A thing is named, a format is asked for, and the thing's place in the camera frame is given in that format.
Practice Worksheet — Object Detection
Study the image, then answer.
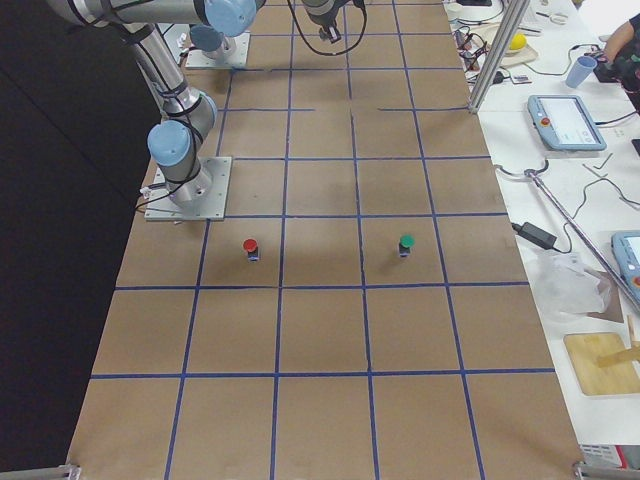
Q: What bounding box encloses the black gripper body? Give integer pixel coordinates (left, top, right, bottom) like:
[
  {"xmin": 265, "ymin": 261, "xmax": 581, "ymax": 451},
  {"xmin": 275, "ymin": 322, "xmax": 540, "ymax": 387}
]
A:
[{"xmin": 302, "ymin": 0, "xmax": 345, "ymax": 41}]

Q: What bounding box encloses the person forearm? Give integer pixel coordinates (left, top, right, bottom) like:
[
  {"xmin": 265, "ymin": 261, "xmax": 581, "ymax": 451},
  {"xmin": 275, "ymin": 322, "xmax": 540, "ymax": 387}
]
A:
[{"xmin": 603, "ymin": 15, "xmax": 639, "ymax": 63}]

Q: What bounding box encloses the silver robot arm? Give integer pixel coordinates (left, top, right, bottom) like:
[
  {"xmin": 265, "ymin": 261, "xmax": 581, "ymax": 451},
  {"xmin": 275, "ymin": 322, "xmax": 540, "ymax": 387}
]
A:
[
  {"xmin": 48, "ymin": 1, "xmax": 264, "ymax": 211},
  {"xmin": 189, "ymin": 0, "xmax": 347, "ymax": 52}
]

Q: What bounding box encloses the green push button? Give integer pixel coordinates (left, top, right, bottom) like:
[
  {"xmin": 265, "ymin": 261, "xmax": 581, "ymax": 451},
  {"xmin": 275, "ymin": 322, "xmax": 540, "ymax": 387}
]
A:
[{"xmin": 398, "ymin": 234, "xmax": 415, "ymax": 258}]

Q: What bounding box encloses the red push button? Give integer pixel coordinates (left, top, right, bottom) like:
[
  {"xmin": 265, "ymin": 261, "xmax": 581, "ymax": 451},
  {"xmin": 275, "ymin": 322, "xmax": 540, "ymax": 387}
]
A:
[{"xmin": 242, "ymin": 238, "xmax": 260, "ymax": 262}]

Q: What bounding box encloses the yellow lemon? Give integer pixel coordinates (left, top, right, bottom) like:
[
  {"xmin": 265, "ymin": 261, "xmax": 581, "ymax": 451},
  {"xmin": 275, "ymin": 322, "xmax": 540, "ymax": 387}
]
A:
[{"xmin": 509, "ymin": 33, "xmax": 527, "ymax": 51}]

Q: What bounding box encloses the upper blue teach pendant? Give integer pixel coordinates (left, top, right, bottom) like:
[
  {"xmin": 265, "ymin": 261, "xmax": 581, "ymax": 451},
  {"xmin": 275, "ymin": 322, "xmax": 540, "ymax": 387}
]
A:
[{"xmin": 527, "ymin": 95, "xmax": 607, "ymax": 152}]

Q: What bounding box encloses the blue teach pendant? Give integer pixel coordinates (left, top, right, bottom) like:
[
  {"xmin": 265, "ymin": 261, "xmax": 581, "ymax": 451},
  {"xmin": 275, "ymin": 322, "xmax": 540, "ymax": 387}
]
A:
[
  {"xmin": 527, "ymin": 95, "xmax": 607, "ymax": 152},
  {"xmin": 611, "ymin": 230, "xmax": 639, "ymax": 300}
]

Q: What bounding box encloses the blue plastic cup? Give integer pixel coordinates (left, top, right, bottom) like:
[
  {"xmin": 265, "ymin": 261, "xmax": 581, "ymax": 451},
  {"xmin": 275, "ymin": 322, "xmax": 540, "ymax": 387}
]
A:
[{"xmin": 565, "ymin": 55, "xmax": 598, "ymax": 88}]

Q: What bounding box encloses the metal rod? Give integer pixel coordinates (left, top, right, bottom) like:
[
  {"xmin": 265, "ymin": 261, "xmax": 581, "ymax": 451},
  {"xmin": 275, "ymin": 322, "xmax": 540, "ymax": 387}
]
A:
[{"xmin": 524, "ymin": 169, "xmax": 639, "ymax": 311}]

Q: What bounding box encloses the black power adapter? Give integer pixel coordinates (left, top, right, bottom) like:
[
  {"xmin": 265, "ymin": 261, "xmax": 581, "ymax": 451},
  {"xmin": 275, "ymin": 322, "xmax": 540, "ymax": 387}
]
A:
[{"xmin": 512, "ymin": 222, "xmax": 557, "ymax": 250}]

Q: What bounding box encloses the clear plastic bag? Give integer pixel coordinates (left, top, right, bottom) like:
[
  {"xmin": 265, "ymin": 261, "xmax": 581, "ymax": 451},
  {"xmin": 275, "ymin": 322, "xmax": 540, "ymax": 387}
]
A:
[{"xmin": 525, "ymin": 250, "xmax": 613, "ymax": 322}]

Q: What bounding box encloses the lower blue teach pendant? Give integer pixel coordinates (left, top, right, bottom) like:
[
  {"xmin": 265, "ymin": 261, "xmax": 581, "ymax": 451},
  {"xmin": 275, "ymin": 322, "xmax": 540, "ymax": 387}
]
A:
[{"xmin": 611, "ymin": 230, "xmax": 639, "ymax": 300}]

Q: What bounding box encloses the wooden cutting board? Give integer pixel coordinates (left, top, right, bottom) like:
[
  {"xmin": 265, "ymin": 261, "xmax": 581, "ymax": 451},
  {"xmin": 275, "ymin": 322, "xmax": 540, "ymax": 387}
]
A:
[{"xmin": 563, "ymin": 333, "xmax": 639, "ymax": 396}]

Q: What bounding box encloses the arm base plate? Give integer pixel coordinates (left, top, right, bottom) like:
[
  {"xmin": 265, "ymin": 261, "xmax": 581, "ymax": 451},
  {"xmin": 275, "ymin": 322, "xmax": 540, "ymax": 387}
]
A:
[
  {"xmin": 144, "ymin": 157, "xmax": 232, "ymax": 221},
  {"xmin": 185, "ymin": 25, "xmax": 250, "ymax": 70}
]

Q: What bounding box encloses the aluminium frame post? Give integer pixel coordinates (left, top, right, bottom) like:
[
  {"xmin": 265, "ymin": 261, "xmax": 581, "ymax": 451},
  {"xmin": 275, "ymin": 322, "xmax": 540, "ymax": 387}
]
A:
[{"xmin": 468, "ymin": 0, "xmax": 529, "ymax": 114}]

